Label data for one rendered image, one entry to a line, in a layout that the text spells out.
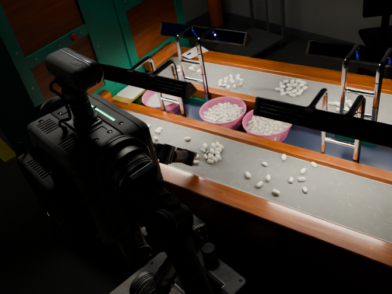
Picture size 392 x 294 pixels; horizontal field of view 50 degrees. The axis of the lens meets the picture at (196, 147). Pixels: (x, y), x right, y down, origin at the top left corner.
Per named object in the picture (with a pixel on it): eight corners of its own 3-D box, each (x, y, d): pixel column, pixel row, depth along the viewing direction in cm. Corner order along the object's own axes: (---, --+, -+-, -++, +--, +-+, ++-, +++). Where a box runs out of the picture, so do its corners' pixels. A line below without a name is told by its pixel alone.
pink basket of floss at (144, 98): (188, 114, 254) (185, 101, 248) (146, 123, 254) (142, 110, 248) (184, 93, 275) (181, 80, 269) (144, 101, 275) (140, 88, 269)
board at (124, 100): (128, 104, 257) (128, 103, 256) (111, 100, 264) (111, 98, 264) (161, 79, 276) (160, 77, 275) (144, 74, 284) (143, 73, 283)
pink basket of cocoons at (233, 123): (244, 137, 228) (242, 123, 222) (197, 136, 235) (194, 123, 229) (250, 109, 247) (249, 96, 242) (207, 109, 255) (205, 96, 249)
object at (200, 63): (210, 107, 256) (199, 39, 229) (184, 101, 267) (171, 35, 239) (226, 91, 267) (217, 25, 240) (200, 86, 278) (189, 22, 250)
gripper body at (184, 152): (179, 147, 197) (170, 146, 190) (196, 153, 191) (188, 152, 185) (176, 160, 197) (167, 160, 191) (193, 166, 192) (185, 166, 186)
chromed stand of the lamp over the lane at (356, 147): (346, 200, 182) (353, 117, 154) (303, 186, 192) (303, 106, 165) (360, 173, 193) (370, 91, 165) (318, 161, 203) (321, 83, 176)
